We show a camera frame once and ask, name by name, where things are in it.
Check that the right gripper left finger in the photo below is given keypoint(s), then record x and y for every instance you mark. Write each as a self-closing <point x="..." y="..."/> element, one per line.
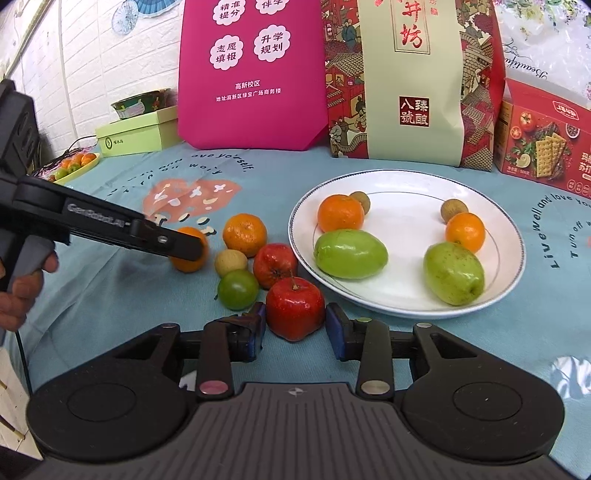
<point x="232" y="339"/>

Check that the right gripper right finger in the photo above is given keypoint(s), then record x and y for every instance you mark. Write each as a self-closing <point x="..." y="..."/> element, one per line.
<point x="367" y="341"/>

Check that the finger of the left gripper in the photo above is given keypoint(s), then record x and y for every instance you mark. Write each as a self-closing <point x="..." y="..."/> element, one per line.
<point x="148" y="237"/>

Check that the red apple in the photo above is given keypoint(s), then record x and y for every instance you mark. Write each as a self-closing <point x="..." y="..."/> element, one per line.
<point x="272" y="263"/>
<point x="295" y="308"/>

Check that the tan longan fruit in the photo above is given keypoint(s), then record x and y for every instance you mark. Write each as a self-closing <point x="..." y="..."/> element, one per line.
<point x="364" y="200"/>
<point x="451" y="208"/>
<point x="229" y="260"/>

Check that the small orange tangerine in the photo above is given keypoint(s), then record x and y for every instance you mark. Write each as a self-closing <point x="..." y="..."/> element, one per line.
<point x="467" y="230"/>

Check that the yellow tray of fruits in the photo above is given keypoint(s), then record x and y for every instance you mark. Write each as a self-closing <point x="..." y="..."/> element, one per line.
<point x="73" y="167"/>

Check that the person's left hand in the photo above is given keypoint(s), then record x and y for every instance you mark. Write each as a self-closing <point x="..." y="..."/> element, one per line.
<point x="16" y="304"/>

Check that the small green round fruit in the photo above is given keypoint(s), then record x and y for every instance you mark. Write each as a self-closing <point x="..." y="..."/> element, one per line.
<point x="238" y="290"/>

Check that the light blue printed tablecloth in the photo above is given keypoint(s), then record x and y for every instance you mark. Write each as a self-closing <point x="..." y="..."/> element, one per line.
<point x="103" y="295"/>

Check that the white round plate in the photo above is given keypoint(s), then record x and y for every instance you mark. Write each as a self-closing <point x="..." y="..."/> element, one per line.
<point x="405" y="216"/>

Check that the light green cardboard box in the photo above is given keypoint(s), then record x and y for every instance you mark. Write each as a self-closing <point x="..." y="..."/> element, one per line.
<point x="149" y="132"/>

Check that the green patterned bowl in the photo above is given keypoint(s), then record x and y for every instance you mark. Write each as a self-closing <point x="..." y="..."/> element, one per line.
<point x="140" y="104"/>

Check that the magenta fabric bag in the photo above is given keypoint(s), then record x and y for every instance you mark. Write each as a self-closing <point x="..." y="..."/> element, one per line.
<point x="251" y="75"/>

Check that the red green paper gift bag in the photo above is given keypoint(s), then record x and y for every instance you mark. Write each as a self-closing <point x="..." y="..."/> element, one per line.
<point x="414" y="80"/>

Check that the red cracker box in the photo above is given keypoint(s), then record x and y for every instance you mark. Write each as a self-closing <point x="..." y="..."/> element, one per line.
<point x="543" y="137"/>

